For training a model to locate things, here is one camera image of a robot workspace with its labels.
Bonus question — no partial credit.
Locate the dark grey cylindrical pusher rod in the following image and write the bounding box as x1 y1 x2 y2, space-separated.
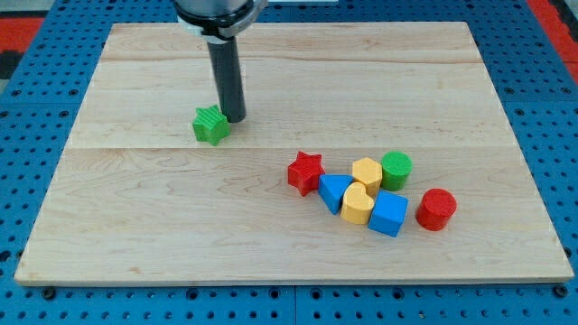
208 38 247 124

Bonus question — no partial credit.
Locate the blue triangle block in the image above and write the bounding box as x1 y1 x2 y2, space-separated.
318 174 353 215

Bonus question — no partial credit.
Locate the yellow hexagon block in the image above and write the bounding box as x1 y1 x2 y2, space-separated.
351 157 383 197

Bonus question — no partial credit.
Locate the green star block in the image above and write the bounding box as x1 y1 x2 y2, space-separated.
191 105 230 146

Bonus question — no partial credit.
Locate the red star block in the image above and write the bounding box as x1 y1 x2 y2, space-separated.
287 151 325 196

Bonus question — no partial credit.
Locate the light wooden board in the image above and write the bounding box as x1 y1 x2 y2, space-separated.
14 22 573 287

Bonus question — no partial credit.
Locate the yellow heart block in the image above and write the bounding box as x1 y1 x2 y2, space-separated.
340 182 375 225

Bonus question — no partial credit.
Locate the green cylinder block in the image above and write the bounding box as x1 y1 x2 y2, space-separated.
381 151 413 191

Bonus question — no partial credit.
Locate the blue cube block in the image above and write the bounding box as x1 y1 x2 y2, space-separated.
368 190 409 237

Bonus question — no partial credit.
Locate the red cylinder block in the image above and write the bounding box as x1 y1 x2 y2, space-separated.
415 188 457 231

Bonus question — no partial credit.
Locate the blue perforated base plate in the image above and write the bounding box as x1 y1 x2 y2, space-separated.
1 0 577 324

